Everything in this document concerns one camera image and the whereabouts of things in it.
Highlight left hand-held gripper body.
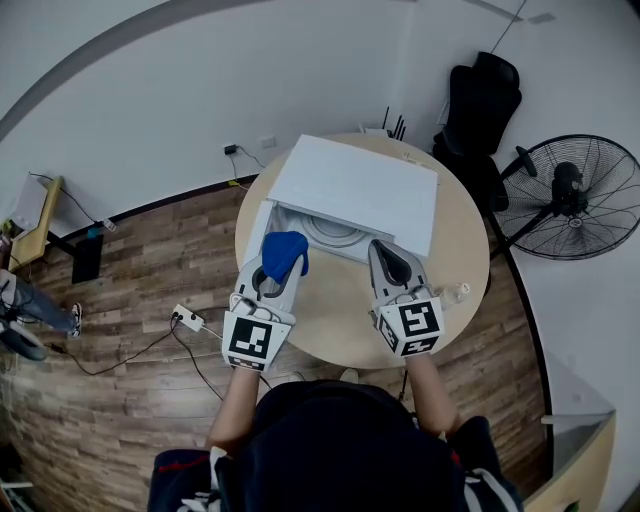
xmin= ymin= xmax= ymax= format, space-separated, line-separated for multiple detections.
xmin=222 ymin=285 xmax=297 ymax=374

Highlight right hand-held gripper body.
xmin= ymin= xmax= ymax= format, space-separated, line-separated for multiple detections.
xmin=372 ymin=281 xmax=447 ymax=359

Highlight blue cloth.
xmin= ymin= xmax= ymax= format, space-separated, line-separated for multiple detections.
xmin=261 ymin=231 xmax=311 ymax=282

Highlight glass microwave turntable plate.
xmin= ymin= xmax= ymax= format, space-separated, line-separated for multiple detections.
xmin=298 ymin=213 xmax=374 ymax=249

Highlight person's left forearm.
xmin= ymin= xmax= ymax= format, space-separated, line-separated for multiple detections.
xmin=206 ymin=368 xmax=262 ymax=457

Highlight person's right forearm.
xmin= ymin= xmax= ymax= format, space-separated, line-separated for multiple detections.
xmin=403 ymin=354 xmax=464 ymax=437

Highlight clear plastic cup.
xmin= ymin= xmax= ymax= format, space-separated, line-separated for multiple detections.
xmin=435 ymin=281 xmax=472 ymax=307

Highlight white router with black antennas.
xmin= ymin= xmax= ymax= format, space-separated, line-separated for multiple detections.
xmin=361 ymin=105 xmax=408 ymax=142

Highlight person's dark hoodie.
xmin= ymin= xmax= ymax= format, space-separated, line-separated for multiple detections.
xmin=146 ymin=379 xmax=525 ymax=512

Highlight black desk base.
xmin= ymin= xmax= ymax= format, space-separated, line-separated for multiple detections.
xmin=71 ymin=233 xmax=105 ymax=286

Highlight black floor fan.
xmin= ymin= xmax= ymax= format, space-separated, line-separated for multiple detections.
xmin=489 ymin=133 xmax=640 ymax=262

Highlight black office chair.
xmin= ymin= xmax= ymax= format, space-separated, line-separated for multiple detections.
xmin=431 ymin=50 xmax=524 ymax=214

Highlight yellow wooden desk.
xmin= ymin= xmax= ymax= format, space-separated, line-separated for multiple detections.
xmin=8 ymin=174 xmax=65 ymax=272

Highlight light wooden counter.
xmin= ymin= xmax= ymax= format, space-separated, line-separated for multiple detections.
xmin=521 ymin=408 xmax=620 ymax=512

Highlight black floor cable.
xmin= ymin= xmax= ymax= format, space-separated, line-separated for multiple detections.
xmin=47 ymin=314 xmax=226 ymax=401

